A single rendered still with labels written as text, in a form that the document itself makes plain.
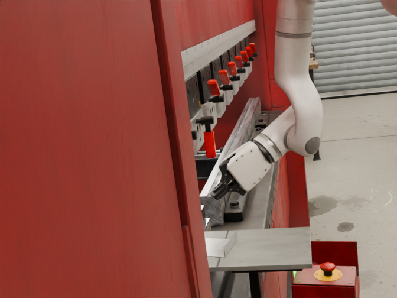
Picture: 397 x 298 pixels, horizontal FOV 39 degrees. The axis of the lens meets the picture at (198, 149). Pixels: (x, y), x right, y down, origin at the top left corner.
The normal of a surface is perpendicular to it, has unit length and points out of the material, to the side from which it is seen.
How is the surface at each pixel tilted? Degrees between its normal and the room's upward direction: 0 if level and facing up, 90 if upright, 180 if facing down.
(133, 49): 90
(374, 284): 0
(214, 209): 90
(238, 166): 89
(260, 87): 90
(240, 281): 0
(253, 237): 0
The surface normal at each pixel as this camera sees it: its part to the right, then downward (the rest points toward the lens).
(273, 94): -0.18, 0.25
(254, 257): -0.12, -0.96
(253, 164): 0.29, 0.16
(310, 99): 0.33, -0.35
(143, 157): 0.98, -0.07
